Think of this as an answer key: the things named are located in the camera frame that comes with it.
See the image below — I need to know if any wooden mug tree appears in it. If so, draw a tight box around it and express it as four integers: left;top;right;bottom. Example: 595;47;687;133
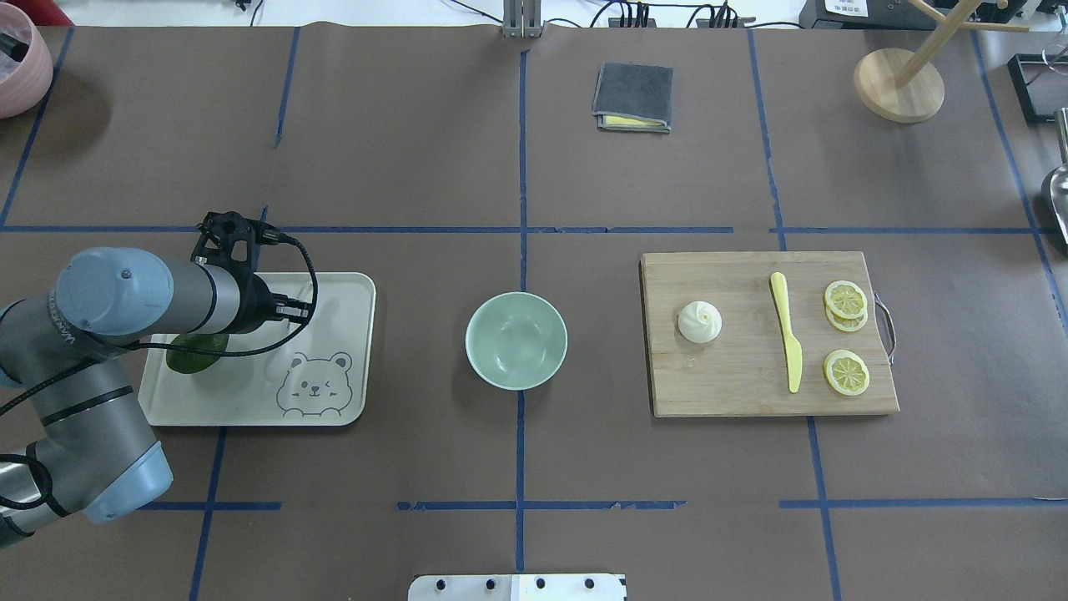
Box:
852;1;1030;124

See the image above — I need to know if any cream bear tray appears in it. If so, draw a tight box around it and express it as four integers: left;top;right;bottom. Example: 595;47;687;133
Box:
139;271;376;427

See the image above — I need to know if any mint green bowl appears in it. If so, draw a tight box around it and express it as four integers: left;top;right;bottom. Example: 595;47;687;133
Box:
464;290;569;391

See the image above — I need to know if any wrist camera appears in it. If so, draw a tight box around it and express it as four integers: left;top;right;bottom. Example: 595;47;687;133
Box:
190;210;297;279

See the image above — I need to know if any grey folded cloth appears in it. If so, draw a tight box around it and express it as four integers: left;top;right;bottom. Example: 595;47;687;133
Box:
592;62;674;135

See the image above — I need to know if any white steamed bun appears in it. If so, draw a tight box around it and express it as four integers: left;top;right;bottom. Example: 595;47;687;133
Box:
676;300;723;345

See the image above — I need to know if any steel scoop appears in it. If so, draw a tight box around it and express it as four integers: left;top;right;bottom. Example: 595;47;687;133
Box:
1039;108;1067;248

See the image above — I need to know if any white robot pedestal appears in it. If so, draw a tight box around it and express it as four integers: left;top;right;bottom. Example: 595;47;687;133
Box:
407;572;628;600

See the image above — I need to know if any white ceramic spoon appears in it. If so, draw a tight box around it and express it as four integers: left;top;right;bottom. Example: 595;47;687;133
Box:
294;281;318;323

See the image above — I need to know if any dark glass rack tray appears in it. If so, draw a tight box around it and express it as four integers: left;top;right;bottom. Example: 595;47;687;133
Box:
1006;53;1067;124

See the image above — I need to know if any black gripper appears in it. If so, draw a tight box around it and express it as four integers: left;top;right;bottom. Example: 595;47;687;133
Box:
232;273;313;334

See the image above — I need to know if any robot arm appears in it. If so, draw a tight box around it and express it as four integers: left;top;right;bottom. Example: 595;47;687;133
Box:
3;247;316;547

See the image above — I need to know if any wooden cutting board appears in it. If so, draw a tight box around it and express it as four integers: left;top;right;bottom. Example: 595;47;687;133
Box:
640;251;899;417

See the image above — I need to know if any black camera cable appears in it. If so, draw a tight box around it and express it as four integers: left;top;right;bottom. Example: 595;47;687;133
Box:
0;238;319;418

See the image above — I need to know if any aluminium frame post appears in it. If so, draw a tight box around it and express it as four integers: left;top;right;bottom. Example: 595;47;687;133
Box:
502;0;544;39

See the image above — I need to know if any pink ice bowl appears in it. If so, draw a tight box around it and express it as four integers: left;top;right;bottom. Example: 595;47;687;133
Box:
1;3;53;118

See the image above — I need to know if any lemon slice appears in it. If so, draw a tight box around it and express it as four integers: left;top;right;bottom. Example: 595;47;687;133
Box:
824;349;870;396
824;279;869;320
824;309;869;332

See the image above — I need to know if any yellow plastic knife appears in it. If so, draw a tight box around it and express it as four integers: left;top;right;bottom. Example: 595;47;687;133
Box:
769;271;804;393

